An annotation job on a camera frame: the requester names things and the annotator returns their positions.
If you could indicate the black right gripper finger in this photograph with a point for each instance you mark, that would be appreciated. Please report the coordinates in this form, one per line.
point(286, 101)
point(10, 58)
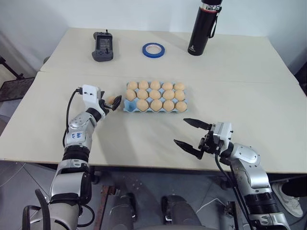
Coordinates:
point(188, 147)
point(197, 123)

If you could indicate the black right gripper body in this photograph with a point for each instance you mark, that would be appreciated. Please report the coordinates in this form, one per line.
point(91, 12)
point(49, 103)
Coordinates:
point(209, 142)

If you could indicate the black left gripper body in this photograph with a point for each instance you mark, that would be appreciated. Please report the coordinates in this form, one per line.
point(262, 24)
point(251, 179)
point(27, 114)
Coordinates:
point(105, 105)

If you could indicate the beige egg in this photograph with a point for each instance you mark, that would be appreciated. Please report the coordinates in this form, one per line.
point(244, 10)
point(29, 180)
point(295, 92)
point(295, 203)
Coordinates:
point(132, 85)
point(180, 95)
point(168, 95)
point(155, 84)
point(130, 95)
point(143, 84)
point(142, 94)
point(167, 86)
point(181, 106)
point(168, 105)
point(154, 94)
point(156, 105)
point(142, 105)
point(179, 86)
point(110, 99)

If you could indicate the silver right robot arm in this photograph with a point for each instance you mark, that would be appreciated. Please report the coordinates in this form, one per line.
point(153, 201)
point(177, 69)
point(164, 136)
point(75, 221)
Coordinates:
point(249, 155)

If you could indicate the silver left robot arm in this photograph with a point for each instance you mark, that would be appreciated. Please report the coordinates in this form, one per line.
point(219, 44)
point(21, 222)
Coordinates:
point(79, 124)

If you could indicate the light blue egg carton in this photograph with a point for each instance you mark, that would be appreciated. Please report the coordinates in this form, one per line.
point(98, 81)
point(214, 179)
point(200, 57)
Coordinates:
point(129, 106)

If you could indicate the dark grey remote controller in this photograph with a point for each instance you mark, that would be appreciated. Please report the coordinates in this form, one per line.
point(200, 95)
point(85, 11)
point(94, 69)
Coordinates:
point(102, 50)

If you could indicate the black table caster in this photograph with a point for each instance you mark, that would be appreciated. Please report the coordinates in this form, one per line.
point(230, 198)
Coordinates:
point(226, 183)
point(96, 179)

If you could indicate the blue tape roll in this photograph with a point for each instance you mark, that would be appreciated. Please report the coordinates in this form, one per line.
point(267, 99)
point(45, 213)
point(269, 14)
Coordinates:
point(144, 51)

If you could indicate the dark rounded shape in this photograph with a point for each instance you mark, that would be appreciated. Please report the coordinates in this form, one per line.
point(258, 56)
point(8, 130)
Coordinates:
point(180, 213)
point(123, 210)

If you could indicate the black textured floor plate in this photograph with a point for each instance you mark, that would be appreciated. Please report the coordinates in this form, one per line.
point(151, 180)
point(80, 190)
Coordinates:
point(15, 88)

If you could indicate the black thermos bottle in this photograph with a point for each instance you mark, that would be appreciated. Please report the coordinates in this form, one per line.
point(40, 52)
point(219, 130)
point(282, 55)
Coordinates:
point(200, 31)

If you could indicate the dark trouser leg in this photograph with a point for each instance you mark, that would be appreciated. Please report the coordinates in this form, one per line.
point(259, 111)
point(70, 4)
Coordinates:
point(296, 188)

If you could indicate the white sneaker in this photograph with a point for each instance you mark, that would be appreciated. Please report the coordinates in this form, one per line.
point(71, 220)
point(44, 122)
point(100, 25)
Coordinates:
point(289, 203)

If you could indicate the rusty metal bar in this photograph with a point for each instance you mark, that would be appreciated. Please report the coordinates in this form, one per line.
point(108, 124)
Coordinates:
point(105, 206)

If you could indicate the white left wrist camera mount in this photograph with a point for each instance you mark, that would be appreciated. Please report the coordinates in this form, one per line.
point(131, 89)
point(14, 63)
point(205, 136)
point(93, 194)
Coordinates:
point(90, 94)

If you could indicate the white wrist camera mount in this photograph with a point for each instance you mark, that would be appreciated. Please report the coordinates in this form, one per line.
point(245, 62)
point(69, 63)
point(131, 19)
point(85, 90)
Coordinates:
point(224, 134)
point(90, 94)

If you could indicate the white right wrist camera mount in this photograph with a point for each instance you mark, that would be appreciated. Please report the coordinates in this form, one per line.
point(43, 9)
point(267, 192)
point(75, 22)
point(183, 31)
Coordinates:
point(224, 134)

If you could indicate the black metal stand frame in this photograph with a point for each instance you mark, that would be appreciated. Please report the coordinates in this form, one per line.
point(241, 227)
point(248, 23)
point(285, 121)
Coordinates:
point(10, 69)

